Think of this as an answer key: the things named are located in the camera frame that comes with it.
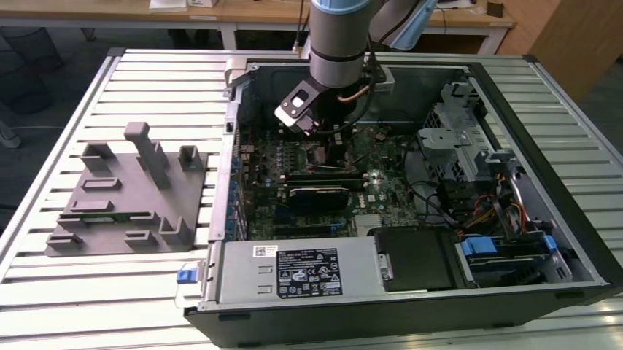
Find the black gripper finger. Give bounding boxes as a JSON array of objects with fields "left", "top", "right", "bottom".
[{"left": 322, "top": 131, "right": 352, "bottom": 169}]

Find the thin metal locking lever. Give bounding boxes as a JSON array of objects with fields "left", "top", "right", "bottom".
[{"left": 352, "top": 147, "right": 378, "bottom": 164}]

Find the CPU socket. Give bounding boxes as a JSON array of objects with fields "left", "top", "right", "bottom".
[{"left": 301, "top": 142, "right": 352, "bottom": 172}]

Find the black RAM stick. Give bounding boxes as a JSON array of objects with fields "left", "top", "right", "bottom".
[{"left": 285, "top": 180, "right": 365, "bottom": 191}]

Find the black graphics card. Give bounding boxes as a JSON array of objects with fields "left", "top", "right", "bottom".
[{"left": 286, "top": 186, "right": 349, "bottom": 214}]

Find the silver chipset heat sink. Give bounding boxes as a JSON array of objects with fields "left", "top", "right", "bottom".
[{"left": 356, "top": 214, "right": 381, "bottom": 236}]

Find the green motherboard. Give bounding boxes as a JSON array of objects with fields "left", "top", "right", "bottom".
[{"left": 232, "top": 123, "right": 424, "bottom": 241}]

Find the metal drive cage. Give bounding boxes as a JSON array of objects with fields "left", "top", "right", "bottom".
[{"left": 416, "top": 82, "right": 490, "bottom": 183}]

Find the wooden desk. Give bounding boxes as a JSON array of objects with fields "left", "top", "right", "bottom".
[{"left": 0, "top": 0, "right": 517, "bottom": 55}]

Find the silver power supply unit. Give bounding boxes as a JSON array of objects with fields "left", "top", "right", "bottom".
[{"left": 213, "top": 238, "right": 385, "bottom": 304}]

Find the hard disk in blue carrier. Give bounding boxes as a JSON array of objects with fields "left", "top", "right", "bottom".
[{"left": 456, "top": 235, "right": 560, "bottom": 289}]

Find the grey parts rack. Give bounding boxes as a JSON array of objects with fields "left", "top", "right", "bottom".
[{"left": 42, "top": 121, "right": 210, "bottom": 258}]

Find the white paper box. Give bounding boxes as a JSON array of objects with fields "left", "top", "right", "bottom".
[{"left": 148, "top": 0, "right": 189, "bottom": 14}]

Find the black open PC case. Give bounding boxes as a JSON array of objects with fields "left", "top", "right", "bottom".
[{"left": 181, "top": 56, "right": 623, "bottom": 347}]

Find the green RAM stick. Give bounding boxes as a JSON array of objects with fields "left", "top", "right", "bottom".
[{"left": 72, "top": 212, "right": 156, "bottom": 222}]

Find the wooden cabinet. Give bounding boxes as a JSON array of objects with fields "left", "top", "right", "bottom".
[{"left": 498, "top": 0, "right": 623, "bottom": 106}]

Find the black mesh trash bin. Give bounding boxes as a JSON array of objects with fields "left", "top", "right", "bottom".
[{"left": 0, "top": 27, "right": 64, "bottom": 114}]

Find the grey furniture foot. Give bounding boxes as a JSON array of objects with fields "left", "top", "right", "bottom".
[{"left": 0, "top": 120, "right": 23, "bottom": 149}]

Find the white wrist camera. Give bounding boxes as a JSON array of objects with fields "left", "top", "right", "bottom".
[{"left": 272, "top": 79, "right": 325, "bottom": 129}]

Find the orange yellow wire bundle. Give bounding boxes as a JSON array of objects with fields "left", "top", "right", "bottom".
[{"left": 456, "top": 174, "right": 530, "bottom": 236}]

